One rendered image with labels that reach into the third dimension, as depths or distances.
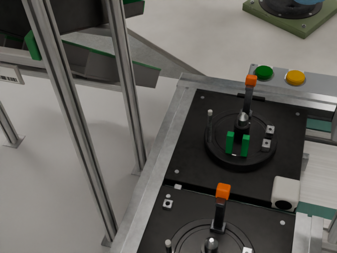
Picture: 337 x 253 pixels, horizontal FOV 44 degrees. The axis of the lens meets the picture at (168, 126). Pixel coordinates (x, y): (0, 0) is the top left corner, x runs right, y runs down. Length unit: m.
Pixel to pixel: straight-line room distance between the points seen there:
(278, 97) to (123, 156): 0.37
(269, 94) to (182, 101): 0.19
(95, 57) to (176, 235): 0.31
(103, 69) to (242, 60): 0.56
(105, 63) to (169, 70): 1.76
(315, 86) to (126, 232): 0.52
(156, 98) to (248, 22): 0.41
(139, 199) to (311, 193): 0.33
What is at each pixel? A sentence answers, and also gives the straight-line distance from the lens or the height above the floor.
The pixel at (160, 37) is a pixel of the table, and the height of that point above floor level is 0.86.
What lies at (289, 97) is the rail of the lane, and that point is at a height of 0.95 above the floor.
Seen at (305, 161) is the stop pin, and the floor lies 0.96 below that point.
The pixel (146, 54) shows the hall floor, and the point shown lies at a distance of 2.57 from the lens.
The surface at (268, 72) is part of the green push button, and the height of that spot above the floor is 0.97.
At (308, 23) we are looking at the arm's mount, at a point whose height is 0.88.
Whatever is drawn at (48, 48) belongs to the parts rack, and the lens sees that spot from 0.48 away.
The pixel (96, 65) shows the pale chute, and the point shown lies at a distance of 0.68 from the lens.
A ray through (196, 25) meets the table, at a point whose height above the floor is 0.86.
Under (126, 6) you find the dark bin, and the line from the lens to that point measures 0.72.
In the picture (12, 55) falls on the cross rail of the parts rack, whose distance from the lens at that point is 0.53.
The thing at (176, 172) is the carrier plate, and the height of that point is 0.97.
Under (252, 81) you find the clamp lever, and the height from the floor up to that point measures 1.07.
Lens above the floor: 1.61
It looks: 49 degrees down
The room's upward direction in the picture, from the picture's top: 5 degrees counter-clockwise
